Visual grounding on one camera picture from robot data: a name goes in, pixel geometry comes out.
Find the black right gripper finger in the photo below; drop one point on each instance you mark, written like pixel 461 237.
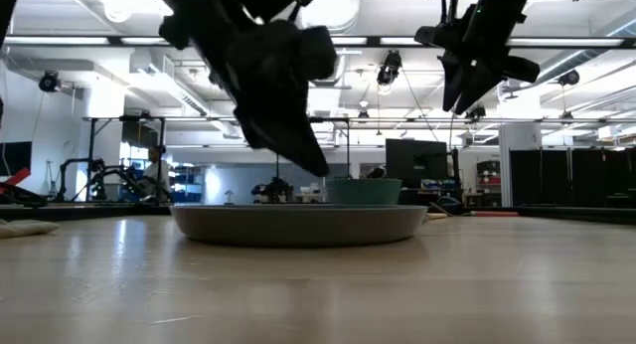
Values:
pixel 451 83
pixel 474 90

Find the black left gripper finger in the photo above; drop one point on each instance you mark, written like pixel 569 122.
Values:
pixel 256 132
pixel 303 147

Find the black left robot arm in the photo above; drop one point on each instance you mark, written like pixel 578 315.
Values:
pixel 208 6

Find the black lab robot arm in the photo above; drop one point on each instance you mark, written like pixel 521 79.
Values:
pixel 272 190

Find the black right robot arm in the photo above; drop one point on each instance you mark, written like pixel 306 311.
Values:
pixel 497 8

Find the teal bowl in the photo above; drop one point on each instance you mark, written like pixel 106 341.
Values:
pixel 364 191

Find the grey-blue round plate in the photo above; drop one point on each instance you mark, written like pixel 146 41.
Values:
pixel 298 224

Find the black computer monitor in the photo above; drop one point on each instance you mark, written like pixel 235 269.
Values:
pixel 416 160

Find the blue storage bins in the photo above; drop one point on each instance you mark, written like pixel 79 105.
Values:
pixel 188 185

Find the shelf with red boxes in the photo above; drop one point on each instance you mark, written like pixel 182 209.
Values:
pixel 489 180

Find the person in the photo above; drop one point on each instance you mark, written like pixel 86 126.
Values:
pixel 156 175

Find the black partition panels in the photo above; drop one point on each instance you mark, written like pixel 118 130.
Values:
pixel 571 177

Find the red and black equipment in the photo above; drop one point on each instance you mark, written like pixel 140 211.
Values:
pixel 15 187

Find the folded beige cloth napkin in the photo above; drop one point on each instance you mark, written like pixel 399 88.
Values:
pixel 25 228

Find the black neighbouring station frame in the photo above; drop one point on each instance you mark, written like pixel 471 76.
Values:
pixel 92 155

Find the black wall screen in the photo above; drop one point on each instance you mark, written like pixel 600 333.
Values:
pixel 15 157

